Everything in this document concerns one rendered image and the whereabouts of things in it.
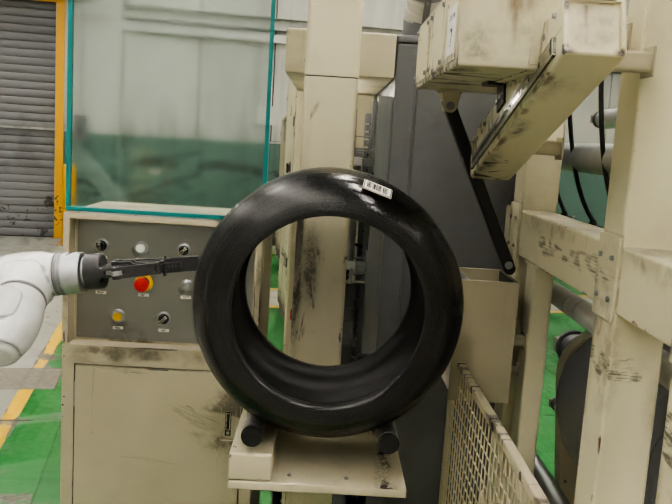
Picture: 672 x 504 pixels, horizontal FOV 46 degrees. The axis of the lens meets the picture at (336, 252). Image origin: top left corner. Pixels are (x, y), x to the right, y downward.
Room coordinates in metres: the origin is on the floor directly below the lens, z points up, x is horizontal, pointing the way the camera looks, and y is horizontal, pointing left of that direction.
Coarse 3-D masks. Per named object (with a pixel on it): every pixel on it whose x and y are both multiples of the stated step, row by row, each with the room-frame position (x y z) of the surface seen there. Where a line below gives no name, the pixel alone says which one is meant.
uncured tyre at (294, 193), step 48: (288, 192) 1.54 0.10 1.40; (336, 192) 1.53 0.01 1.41; (240, 240) 1.52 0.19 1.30; (432, 240) 1.54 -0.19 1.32; (240, 288) 1.79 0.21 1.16; (432, 288) 1.53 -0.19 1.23; (240, 336) 1.78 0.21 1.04; (432, 336) 1.53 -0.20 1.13; (240, 384) 1.52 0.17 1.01; (288, 384) 1.77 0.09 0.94; (336, 384) 1.79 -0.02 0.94; (384, 384) 1.76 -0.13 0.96; (432, 384) 1.56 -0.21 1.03; (336, 432) 1.55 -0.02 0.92
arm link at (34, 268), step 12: (24, 252) 1.62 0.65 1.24; (36, 252) 1.62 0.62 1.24; (0, 264) 1.59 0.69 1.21; (12, 264) 1.58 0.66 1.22; (24, 264) 1.58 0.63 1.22; (36, 264) 1.58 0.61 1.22; (48, 264) 1.59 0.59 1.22; (0, 276) 1.56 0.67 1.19; (12, 276) 1.55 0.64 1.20; (24, 276) 1.55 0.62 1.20; (36, 276) 1.57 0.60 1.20; (48, 276) 1.59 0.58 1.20; (36, 288) 1.55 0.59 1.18; (48, 288) 1.58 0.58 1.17; (48, 300) 1.58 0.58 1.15
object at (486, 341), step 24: (480, 288) 1.84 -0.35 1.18; (504, 288) 1.84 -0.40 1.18; (480, 312) 1.84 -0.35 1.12; (504, 312) 1.84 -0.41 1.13; (480, 336) 1.84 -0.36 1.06; (504, 336) 1.84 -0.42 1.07; (456, 360) 1.84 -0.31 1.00; (480, 360) 1.84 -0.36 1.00; (504, 360) 1.84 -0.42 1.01; (456, 384) 1.84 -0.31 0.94; (480, 384) 1.84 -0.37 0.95; (504, 384) 1.84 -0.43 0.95
